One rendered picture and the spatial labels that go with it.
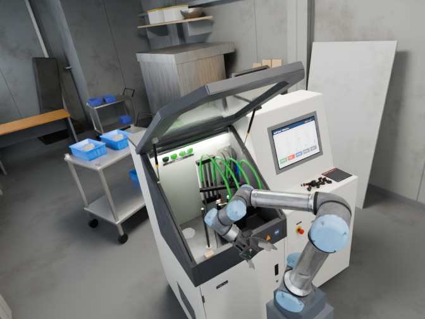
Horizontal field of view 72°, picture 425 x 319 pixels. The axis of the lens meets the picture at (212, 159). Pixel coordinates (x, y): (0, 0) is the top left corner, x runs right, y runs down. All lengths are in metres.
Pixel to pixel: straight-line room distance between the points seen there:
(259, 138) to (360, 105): 1.71
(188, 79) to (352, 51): 2.17
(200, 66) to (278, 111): 2.56
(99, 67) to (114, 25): 1.02
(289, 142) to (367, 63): 1.56
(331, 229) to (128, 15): 7.16
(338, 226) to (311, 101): 1.40
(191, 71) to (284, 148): 2.58
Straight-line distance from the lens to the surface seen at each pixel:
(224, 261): 1.83
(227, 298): 2.06
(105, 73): 7.52
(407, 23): 3.47
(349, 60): 3.54
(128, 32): 7.70
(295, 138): 2.19
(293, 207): 1.23
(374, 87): 3.41
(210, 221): 1.27
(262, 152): 2.02
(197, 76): 4.46
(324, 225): 1.06
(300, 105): 2.23
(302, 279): 1.29
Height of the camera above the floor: 2.18
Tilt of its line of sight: 26 degrees down
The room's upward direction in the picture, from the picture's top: 8 degrees counter-clockwise
